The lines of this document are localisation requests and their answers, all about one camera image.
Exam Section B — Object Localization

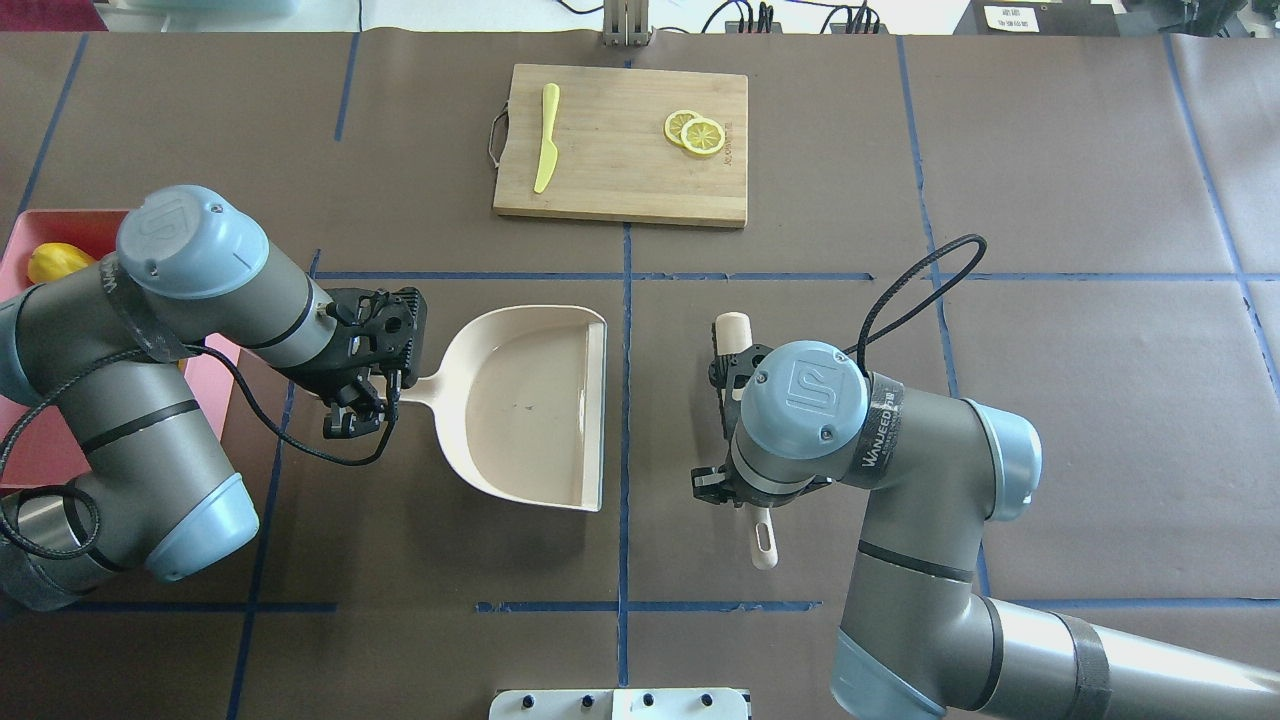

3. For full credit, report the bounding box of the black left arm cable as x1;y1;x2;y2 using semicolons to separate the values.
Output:
0;340;401;561

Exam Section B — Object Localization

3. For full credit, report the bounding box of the aluminium frame post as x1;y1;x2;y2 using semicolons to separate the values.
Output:
602;0;653;47

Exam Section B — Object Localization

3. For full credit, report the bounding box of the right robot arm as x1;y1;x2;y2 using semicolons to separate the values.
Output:
692;340;1279;719

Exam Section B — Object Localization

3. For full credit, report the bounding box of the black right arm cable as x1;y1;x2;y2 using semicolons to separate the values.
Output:
845;234;989;366

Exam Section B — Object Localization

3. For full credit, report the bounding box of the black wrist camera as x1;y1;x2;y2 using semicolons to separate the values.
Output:
321;400;387;439
690;464;742;509

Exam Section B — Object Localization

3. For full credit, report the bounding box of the wooden cutting board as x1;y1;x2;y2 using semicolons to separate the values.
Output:
493;64;749;229

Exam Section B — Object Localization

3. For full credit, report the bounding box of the beige plastic dustpan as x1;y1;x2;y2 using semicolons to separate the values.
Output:
399;304;607;512

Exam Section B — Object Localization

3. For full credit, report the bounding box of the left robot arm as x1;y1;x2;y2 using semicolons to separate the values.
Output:
1;184;426;614

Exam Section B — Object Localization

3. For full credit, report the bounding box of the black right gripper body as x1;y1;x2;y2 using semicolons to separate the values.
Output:
708;345;773;441

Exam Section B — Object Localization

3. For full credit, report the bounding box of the lemon slice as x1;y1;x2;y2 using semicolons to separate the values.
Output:
662;109;701;146
682;117;727;158

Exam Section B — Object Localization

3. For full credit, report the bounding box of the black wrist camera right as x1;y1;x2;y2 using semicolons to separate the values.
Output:
690;464;742;509

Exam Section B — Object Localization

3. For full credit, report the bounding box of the white handled black brush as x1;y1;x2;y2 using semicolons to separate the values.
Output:
712;313;778;570

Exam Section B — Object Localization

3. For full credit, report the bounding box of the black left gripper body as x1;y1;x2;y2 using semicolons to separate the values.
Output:
320;287;428;396

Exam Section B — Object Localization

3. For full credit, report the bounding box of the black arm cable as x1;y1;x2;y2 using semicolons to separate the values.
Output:
845;234;989;366
0;340;401;561

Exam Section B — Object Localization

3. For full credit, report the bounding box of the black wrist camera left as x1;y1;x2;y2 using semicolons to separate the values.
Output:
321;400;387;439

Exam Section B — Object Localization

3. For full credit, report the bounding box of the pink plastic bin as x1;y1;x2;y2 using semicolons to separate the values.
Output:
1;209;234;492

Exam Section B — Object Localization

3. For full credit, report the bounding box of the yellow plastic toy knife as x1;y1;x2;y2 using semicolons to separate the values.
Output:
532;83;561;193

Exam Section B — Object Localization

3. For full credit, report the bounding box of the yellow toy bell pepper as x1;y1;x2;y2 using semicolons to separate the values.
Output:
26;242;97;284

